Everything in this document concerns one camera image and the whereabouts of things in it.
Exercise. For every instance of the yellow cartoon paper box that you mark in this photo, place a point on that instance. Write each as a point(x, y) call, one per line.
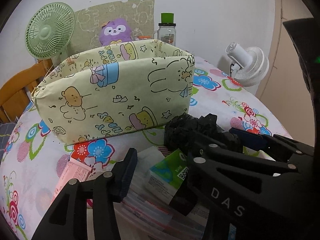
point(115, 89)

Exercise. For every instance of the green desk fan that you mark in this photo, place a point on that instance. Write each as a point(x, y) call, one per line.
point(49, 32)

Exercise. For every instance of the white floor fan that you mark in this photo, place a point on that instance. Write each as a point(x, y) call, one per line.
point(247, 66)

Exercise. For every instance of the green cartoon patterned board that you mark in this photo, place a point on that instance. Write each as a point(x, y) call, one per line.
point(138, 14)

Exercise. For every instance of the glass jar with green lid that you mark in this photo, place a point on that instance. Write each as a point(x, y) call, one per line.
point(166, 31)

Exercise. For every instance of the green tissue pack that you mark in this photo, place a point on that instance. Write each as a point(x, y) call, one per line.
point(178, 169)

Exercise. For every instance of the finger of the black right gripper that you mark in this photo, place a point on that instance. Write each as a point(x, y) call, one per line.
point(278, 147)

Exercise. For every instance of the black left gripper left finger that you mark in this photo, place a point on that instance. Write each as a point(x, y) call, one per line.
point(66, 218)

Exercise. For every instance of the grey plaid pillow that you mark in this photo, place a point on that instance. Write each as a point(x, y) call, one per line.
point(5, 132)

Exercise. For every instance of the pink mask packet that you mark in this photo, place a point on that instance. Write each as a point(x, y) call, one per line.
point(73, 170)

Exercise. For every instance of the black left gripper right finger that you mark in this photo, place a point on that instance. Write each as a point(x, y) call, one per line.
point(262, 199)

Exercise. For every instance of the purple plush toy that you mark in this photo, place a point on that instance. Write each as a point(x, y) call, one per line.
point(115, 31)

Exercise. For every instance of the beige door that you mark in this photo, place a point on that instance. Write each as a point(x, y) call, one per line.
point(283, 90)

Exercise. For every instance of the floral tablecloth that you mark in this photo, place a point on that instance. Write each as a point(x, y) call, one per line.
point(34, 159)

